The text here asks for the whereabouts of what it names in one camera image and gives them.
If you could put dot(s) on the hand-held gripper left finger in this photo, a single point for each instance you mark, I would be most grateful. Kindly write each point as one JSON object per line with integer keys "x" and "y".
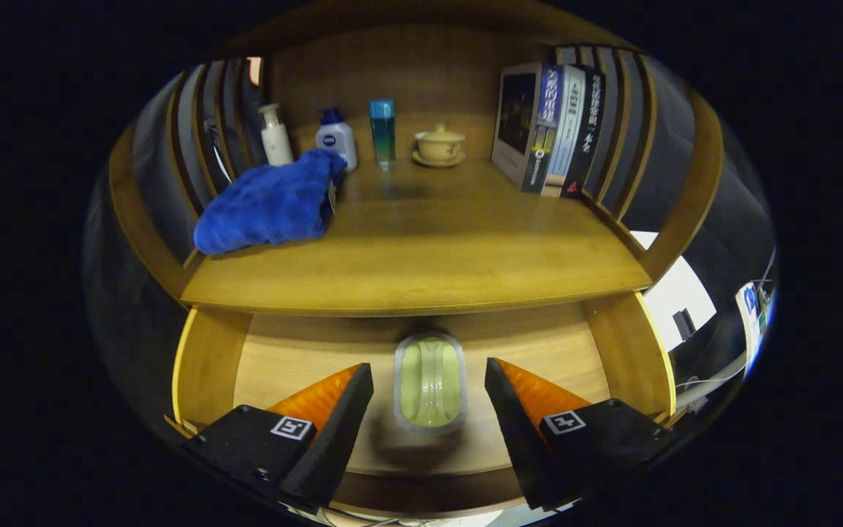
{"x": 337, "y": 439}

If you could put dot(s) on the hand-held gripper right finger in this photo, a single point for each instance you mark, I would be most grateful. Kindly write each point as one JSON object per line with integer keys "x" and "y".
{"x": 520, "y": 439}

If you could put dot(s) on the wooden drawer with black knob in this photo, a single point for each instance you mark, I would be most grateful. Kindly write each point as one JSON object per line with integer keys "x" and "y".
{"x": 304, "y": 359}

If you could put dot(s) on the wooden cabinet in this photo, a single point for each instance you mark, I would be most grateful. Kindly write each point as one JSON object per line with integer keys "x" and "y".
{"x": 392, "y": 66}

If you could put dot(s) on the white box unit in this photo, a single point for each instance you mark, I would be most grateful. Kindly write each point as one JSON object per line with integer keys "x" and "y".
{"x": 677, "y": 293}

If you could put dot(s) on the blue towel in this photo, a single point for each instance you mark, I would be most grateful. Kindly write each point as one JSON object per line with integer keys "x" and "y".
{"x": 268, "y": 205}

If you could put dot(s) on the small blue item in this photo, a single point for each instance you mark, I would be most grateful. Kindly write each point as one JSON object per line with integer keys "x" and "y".
{"x": 750, "y": 300}

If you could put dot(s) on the white bottle with blue cap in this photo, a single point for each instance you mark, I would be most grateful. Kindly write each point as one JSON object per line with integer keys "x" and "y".
{"x": 337, "y": 139}

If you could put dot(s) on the white pump bottle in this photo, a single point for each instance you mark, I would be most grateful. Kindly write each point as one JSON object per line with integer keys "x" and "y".
{"x": 275, "y": 143}

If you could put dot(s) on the teal blue bottle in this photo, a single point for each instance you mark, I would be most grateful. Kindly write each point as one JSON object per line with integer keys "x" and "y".
{"x": 383, "y": 139}

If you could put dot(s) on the beige lidded teacup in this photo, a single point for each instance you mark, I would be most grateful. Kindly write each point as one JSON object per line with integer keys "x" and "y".
{"x": 440, "y": 146}

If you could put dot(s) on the black spine book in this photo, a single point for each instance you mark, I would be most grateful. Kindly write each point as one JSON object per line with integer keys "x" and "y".
{"x": 588, "y": 139}

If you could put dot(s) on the white spine book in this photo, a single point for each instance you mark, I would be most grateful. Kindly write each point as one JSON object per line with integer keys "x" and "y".
{"x": 568, "y": 132}

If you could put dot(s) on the black backdrop cloth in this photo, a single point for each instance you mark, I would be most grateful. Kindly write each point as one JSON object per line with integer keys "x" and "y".
{"x": 740, "y": 212}

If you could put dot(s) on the blue spine book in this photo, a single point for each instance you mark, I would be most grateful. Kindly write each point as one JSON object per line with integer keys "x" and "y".
{"x": 516, "y": 117}

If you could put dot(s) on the white wall shelf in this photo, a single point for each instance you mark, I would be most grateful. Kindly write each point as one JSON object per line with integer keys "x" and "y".
{"x": 747, "y": 326}

